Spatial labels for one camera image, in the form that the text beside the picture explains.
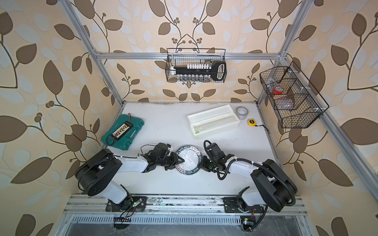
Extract yellow tape measure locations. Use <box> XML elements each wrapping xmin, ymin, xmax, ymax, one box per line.
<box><xmin>248</xmin><ymin>119</ymin><xmax>257</xmax><ymax>127</ymax></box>

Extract clear plastic wrap sheet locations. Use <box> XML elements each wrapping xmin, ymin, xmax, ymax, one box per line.
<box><xmin>174</xmin><ymin>144</ymin><xmax>204</xmax><ymax>176</ymax></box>

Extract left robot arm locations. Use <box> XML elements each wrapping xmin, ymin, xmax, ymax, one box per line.
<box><xmin>75</xmin><ymin>143</ymin><xmax>185</xmax><ymax>211</ymax></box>

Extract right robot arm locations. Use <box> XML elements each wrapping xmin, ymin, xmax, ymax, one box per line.
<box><xmin>201</xmin><ymin>140</ymin><xmax>298</xmax><ymax>212</ymax></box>

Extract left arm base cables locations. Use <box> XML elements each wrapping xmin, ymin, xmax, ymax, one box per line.
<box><xmin>113</xmin><ymin>198</ymin><xmax>145</xmax><ymax>230</ymax></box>

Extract green plastic tool case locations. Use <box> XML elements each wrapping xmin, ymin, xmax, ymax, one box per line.
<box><xmin>101</xmin><ymin>114</ymin><xmax>145</xmax><ymax>150</ymax></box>

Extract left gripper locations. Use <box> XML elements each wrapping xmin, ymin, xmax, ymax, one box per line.
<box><xmin>156</xmin><ymin>152</ymin><xmax>186</xmax><ymax>170</ymax></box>

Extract black charger board with cables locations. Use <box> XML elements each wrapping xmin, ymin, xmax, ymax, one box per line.
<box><xmin>105</xmin><ymin>113</ymin><xmax>133</xmax><ymax>146</ymax></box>

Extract black wire basket wall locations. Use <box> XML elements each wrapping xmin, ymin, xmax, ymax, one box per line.
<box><xmin>259</xmin><ymin>62</ymin><xmax>329</xmax><ymax>128</ymax></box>
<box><xmin>165</xmin><ymin>47</ymin><xmax>227</xmax><ymax>83</ymax></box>

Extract red capped item in basket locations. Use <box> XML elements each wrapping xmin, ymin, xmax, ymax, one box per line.
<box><xmin>273</xmin><ymin>86</ymin><xmax>284</xmax><ymax>95</ymax></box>

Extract clear tape roll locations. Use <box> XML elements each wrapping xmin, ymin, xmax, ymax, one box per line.
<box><xmin>236</xmin><ymin>106</ymin><xmax>249</xmax><ymax>120</ymax></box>

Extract black wire basket right wall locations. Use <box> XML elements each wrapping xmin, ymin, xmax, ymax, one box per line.
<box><xmin>259</xmin><ymin>62</ymin><xmax>329</xmax><ymax>128</ymax></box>

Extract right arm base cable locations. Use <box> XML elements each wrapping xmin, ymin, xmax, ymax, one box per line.
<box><xmin>240</xmin><ymin>205</ymin><xmax>274</xmax><ymax>232</ymax></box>

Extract black socket set holder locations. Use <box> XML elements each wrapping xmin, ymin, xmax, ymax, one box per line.
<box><xmin>165</xmin><ymin>61</ymin><xmax>227</xmax><ymax>82</ymax></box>

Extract black wire basket back wall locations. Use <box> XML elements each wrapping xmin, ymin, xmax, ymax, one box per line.
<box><xmin>165</xmin><ymin>47</ymin><xmax>227</xmax><ymax>83</ymax></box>

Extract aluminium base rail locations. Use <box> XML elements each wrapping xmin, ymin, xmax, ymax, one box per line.
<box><xmin>62</xmin><ymin>194</ymin><xmax>308</xmax><ymax>215</ymax></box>

